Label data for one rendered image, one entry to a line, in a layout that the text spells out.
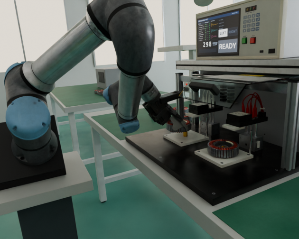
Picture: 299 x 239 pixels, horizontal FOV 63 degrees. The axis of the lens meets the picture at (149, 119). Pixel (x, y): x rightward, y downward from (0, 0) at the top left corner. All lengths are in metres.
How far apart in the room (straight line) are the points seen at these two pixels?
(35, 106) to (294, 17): 0.86
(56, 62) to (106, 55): 4.85
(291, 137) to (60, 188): 0.75
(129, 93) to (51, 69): 0.24
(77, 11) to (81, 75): 1.26
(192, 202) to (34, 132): 0.49
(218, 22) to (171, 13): 5.31
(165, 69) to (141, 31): 5.64
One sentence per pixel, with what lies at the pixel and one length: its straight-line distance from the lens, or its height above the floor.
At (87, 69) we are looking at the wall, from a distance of 5.51.
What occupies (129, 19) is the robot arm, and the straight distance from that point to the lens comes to 0.61.
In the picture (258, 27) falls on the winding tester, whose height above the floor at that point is 1.22.
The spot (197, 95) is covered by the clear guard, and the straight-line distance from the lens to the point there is 0.78.
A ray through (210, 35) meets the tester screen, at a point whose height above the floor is 1.22.
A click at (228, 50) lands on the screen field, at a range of 1.07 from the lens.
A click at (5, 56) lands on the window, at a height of 1.28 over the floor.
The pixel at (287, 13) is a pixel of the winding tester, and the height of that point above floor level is 1.25.
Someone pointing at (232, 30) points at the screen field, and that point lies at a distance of 1.06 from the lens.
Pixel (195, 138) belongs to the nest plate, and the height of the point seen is 0.78.
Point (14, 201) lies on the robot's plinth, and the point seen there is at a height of 0.74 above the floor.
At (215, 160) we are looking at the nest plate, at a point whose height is 0.78.
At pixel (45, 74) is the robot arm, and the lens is 0.81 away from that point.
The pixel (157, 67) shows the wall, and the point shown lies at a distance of 6.13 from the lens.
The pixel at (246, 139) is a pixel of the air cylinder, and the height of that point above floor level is 0.81.
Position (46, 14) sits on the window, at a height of 2.01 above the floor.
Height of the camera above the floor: 1.15
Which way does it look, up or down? 15 degrees down
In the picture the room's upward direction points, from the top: 3 degrees counter-clockwise
